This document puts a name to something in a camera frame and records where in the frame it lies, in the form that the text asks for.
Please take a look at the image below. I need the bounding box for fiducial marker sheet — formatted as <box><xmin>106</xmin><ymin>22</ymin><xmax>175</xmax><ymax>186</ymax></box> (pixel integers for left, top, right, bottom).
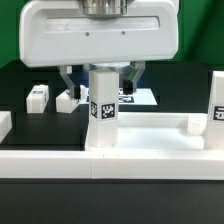
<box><xmin>119</xmin><ymin>88</ymin><xmax>157</xmax><ymax>105</ymax></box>

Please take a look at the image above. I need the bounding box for white front fence bar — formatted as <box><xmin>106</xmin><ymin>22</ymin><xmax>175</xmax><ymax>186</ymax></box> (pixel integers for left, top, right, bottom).
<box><xmin>0</xmin><ymin>150</ymin><xmax>224</xmax><ymax>180</ymax></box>

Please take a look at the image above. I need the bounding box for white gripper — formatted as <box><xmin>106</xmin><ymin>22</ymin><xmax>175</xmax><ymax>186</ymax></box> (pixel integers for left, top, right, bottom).
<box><xmin>19</xmin><ymin>0</ymin><xmax>179</xmax><ymax>100</ymax></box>

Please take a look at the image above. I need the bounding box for white desk tabletop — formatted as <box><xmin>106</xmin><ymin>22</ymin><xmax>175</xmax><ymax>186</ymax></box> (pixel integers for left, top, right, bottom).
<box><xmin>84</xmin><ymin>111</ymin><xmax>224</xmax><ymax>153</ymax></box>

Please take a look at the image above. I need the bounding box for white left fence block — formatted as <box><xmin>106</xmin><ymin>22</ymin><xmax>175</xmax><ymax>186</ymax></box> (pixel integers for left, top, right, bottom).
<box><xmin>0</xmin><ymin>111</ymin><xmax>12</xmax><ymax>144</ymax></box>

